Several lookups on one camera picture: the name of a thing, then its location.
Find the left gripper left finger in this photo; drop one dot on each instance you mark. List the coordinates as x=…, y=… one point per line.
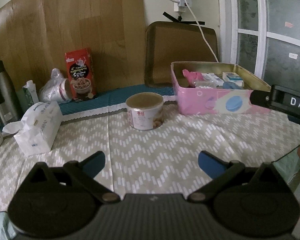
x=83, y=174

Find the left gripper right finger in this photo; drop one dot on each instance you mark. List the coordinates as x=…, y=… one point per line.
x=224, y=176

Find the white blue tissue packet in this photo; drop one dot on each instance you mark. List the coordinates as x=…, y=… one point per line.
x=233, y=77

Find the pink soft item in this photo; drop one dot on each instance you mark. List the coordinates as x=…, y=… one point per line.
x=192, y=77

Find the patterned tablecloth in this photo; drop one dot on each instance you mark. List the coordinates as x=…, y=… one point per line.
x=162, y=160

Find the white tissue pack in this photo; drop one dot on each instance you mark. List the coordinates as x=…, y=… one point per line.
x=36, y=131

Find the blue mat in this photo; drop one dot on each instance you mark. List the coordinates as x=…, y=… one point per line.
x=112, y=97

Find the round tin can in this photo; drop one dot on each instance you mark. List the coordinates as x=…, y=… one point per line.
x=145, y=111

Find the plastic bag with cup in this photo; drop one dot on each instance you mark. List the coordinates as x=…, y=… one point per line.
x=56, y=89

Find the white framed window door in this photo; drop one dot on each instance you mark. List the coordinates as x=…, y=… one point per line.
x=262, y=36

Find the pink tin box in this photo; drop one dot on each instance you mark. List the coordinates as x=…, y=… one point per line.
x=200, y=101

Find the green white carton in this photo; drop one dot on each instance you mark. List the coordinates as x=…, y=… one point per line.
x=28, y=95

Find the steel thermos flask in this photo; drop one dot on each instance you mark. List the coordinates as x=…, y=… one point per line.
x=10, y=108

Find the red cereal box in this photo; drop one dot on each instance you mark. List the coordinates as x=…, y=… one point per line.
x=80, y=72

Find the brown tray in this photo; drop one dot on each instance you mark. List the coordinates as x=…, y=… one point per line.
x=168, y=42

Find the brown cardboard sheet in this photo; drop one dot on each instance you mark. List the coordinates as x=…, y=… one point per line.
x=35, y=35

